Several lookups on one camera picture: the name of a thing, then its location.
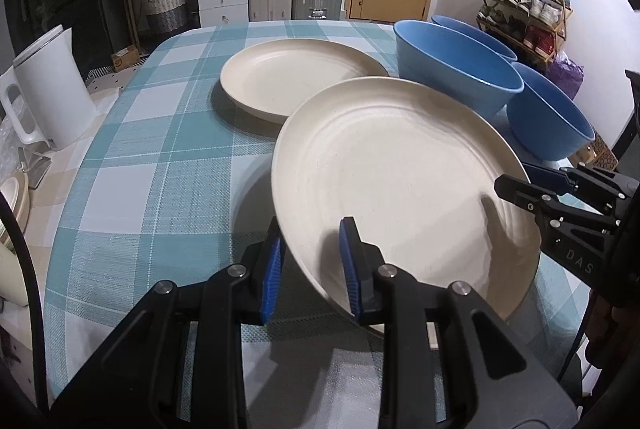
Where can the blue bowl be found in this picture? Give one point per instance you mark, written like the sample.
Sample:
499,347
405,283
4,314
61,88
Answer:
450,59
545,119
480,34

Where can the purple rolled mat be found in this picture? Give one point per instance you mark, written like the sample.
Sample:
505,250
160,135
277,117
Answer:
565,74

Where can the white electric kettle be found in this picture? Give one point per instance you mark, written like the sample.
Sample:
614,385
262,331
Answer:
50,84

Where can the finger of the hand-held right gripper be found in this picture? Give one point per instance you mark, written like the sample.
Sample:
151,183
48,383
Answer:
530,196
547,176

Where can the small cardboard box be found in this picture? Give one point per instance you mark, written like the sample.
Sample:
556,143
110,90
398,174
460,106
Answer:
125,59

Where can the person's right hand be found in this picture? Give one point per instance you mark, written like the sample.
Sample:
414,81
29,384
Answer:
602,324

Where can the cream plate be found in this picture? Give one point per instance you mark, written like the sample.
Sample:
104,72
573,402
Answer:
295,74
400,179

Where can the woven laundry basket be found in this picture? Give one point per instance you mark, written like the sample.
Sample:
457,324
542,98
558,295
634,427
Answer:
165,11

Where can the beige checked tablecloth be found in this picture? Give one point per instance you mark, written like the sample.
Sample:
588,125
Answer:
50,219

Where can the patterned brown box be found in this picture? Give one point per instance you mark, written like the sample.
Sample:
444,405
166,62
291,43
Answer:
602,154

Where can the beige container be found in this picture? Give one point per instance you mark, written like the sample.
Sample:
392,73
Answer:
10,234

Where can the teal plaid tablecloth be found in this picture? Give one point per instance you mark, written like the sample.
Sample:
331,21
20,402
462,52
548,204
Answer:
165,149

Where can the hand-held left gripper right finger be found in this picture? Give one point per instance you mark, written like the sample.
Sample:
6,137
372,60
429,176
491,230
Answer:
350,269

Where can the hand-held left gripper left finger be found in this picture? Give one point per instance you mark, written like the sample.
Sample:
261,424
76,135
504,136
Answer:
272,269

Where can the wooden shoe rack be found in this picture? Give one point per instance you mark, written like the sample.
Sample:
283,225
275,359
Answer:
565,16

